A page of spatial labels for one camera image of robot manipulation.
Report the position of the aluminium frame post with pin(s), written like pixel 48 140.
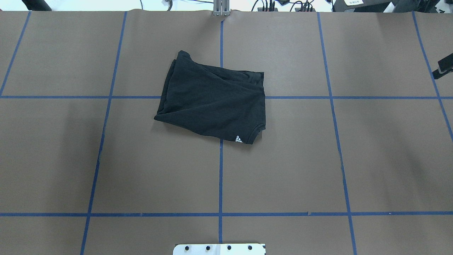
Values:
pixel 221 8

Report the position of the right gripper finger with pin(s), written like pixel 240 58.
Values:
pixel 444 66

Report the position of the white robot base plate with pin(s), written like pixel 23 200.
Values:
pixel 220 249

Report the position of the black printed t-shirt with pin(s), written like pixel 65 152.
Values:
pixel 213 101

